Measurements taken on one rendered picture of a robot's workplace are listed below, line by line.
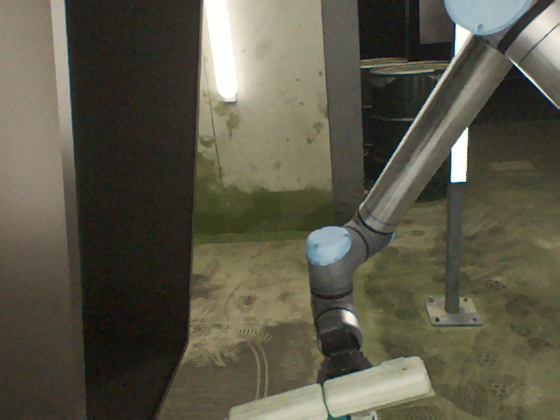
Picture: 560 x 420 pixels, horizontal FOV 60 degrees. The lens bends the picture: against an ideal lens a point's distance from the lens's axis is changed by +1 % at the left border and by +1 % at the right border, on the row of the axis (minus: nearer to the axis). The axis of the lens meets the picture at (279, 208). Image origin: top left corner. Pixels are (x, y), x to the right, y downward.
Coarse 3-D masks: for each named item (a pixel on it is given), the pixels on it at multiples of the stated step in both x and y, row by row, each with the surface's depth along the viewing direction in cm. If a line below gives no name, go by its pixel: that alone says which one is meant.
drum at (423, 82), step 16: (400, 64) 345; (384, 80) 306; (400, 80) 299; (416, 80) 296; (432, 80) 296; (384, 96) 311; (400, 96) 303; (416, 96) 300; (384, 112) 314; (400, 112) 307; (416, 112) 303; (384, 128) 318; (400, 128) 310; (384, 144) 322; (384, 160) 326; (432, 176) 318; (432, 192) 322
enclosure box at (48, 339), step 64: (0, 0) 45; (64, 0) 102; (128, 0) 101; (192, 0) 99; (0, 64) 47; (64, 64) 48; (128, 64) 105; (192, 64) 104; (0, 128) 49; (64, 128) 50; (128, 128) 110; (192, 128) 109; (0, 192) 52; (64, 192) 52; (128, 192) 116; (192, 192) 115; (0, 256) 55; (64, 256) 54; (128, 256) 123; (192, 256) 120; (0, 320) 58; (64, 320) 57; (128, 320) 130; (0, 384) 62; (64, 384) 61; (128, 384) 114
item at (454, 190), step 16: (448, 160) 187; (448, 176) 189; (448, 192) 190; (448, 208) 192; (448, 224) 193; (448, 240) 195; (448, 256) 198; (448, 272) 200; (448, 288) 203; (448, 304) 205
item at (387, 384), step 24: (408, 360) 72; (336, 384) 72; (360, 384) 71; (384, 384) 70; (408, 384) 69; (240, 408) 75; (264, 408) 73; (288, 408) 72; (312, 408) 71; (336, 408) 71; (360, 408) 71
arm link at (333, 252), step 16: (320, 240) 96; (336, 240) 95; (352, 240) 98; (320, 256) 94; (336, 256) 94; (352, 256) 97; (320, 272) 95; (336, 272) 95; (320, 288) 97; (336, 288) 96; (352, 288) 99
